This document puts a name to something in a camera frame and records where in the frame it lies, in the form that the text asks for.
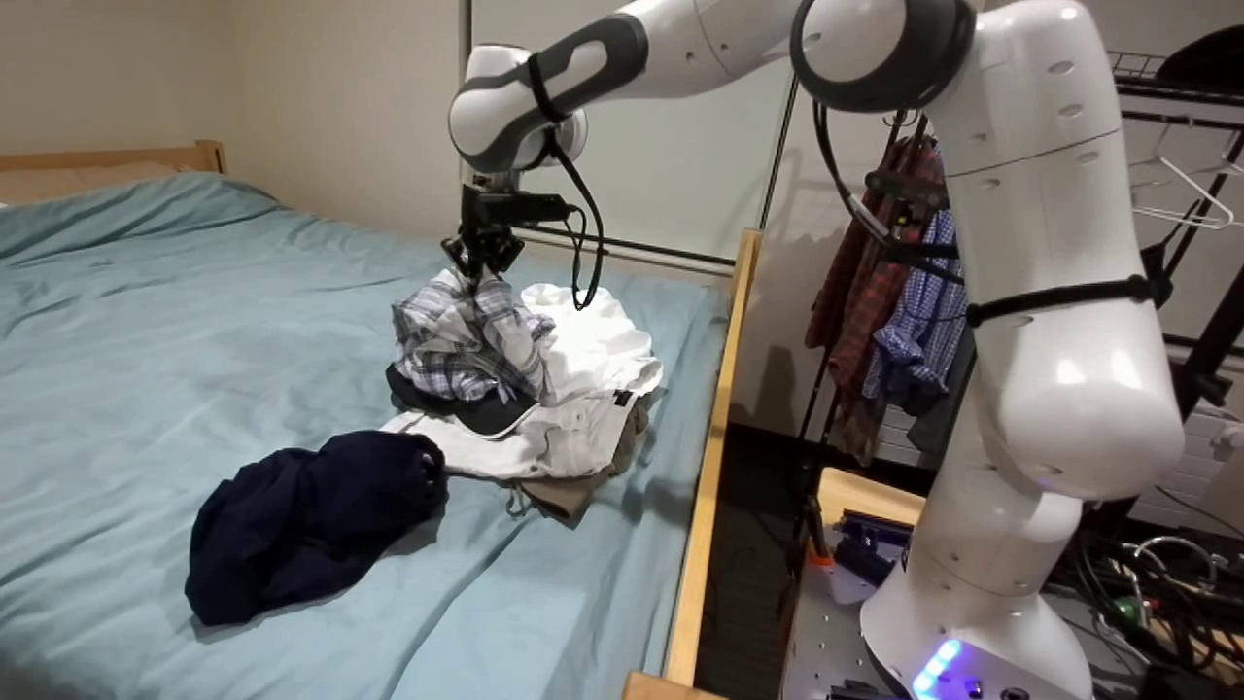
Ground white shirt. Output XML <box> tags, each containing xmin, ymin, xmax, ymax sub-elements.
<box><xmin>376</xmin><ymin>282</ymin><xmax>668</xmax><ymax>486</ymax></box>

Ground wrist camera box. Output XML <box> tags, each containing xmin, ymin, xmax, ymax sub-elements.
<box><xmin>505</xmin><ymin>190</ymin><xmax>582</xmax><ymax>226</ymax></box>

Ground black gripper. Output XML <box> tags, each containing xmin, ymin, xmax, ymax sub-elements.
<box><xmin>438</xmin><ymin>186</ymin><xmax>527</xmax><ymax>282</ymax></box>

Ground tangled floor cables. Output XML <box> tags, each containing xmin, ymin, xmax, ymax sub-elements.
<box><xmin>1046</xmin><ymin>510</ymin><xmax>1244</xmax><ymax>700</ymax></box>

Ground white wire hanger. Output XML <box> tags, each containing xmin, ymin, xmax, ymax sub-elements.
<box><xmin>1156</xmin><ymin>151</ymin><xmax>1244</xmax><ymax>232</ymax></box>

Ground blue striped hanging shirt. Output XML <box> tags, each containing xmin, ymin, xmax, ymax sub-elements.
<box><xmin>859</xmin><ymin>206</ymin><xmax>972</xmax><ymax>420</ymax></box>

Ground black clothes rack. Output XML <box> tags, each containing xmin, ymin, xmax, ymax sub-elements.
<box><xmin>1104</xmin><ymin>21</ymin><xmax>1244</xmax><ymax>420</ymax></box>

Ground wooden bed headboard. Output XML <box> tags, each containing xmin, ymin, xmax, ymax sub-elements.
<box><xmin>0</xmin><ymin>136</ymin><xmax>230</xmax><ymax>212</ymax></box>

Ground navy blue cloth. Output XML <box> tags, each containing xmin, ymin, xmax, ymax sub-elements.
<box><xmin>184</xmin><ymin>429</ymin><xmax>452</xmax><ymax>632</ymax></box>

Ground wooden bed footboard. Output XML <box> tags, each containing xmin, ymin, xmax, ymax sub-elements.
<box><xmin>617</xmin><ymin>226</ymin><xmax>767</xmax><ymax>700</ymax></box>

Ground checked plaid shirt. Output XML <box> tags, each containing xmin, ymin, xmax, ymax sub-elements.
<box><xmin>390</xmin><ymin>264</ymin><xmax>557</xmax><ymax>407</ymax></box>

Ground small wooden box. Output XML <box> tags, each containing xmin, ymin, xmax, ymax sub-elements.
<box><xmin>811</xmin><ymin>462</ymin><xmax>933</xmax><ymax>538</ymax></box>

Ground red plaid hanging shirt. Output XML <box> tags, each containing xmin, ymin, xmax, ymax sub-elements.
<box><xmin>799</xmin><ymin>133</ymin><xmax>950</xmax><ymax>468</ymax></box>

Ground beige khaki garment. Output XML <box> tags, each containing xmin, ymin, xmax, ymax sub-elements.
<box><xmin>500</xmin><ymin>393</ymin><xmax>661</xmax><ymax>527</ymax></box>

